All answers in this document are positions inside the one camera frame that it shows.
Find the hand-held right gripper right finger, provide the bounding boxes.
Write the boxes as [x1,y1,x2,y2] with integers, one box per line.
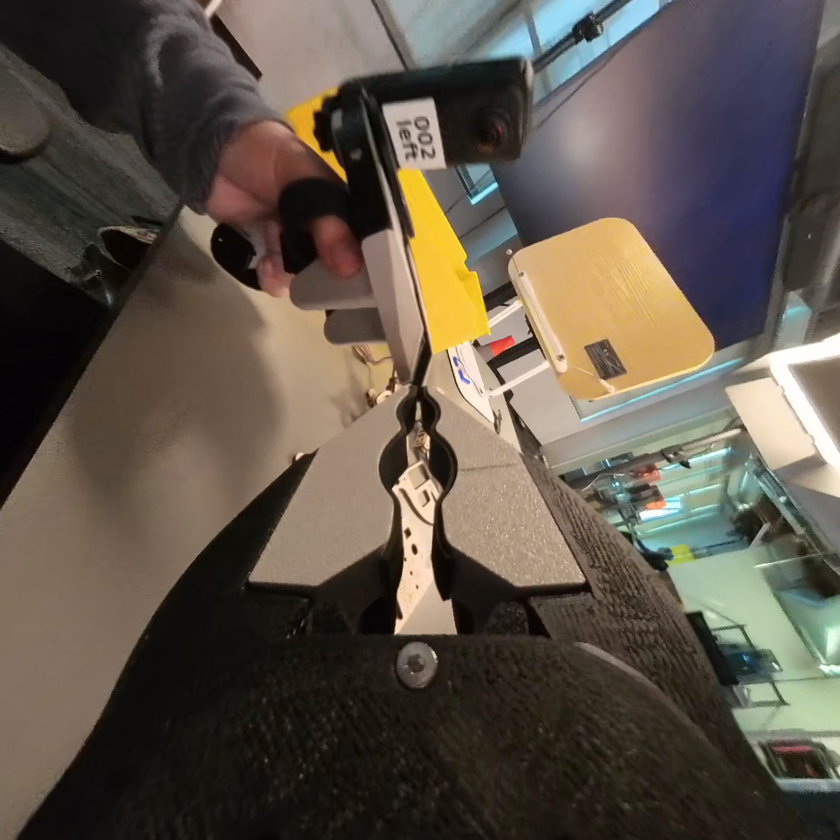
[417,386,587,636]

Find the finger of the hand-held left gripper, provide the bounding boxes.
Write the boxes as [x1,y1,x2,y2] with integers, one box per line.
[360,223,434,389]

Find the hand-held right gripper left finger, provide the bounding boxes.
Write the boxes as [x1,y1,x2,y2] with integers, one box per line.
[248,385,421,636]

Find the person's left forearm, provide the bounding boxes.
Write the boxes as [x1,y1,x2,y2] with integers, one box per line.
[0,0,284,214]

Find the person's left hand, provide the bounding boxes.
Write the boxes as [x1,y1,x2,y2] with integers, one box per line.
[205,120,365,299]

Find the white board with blue marks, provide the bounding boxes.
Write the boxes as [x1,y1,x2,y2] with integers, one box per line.
[446,341,503,427]

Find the black pole with clamp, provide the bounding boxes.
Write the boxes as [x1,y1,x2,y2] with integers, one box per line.
[530,0,634,70]

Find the dark blue partition panel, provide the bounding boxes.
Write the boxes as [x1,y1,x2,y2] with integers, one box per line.
[492,0,829,352]

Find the white cabinet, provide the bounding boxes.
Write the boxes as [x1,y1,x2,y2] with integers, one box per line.
[725,341,840,500]

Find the person's dark trousers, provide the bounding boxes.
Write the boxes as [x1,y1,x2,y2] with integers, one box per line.
[0,46,188,309]

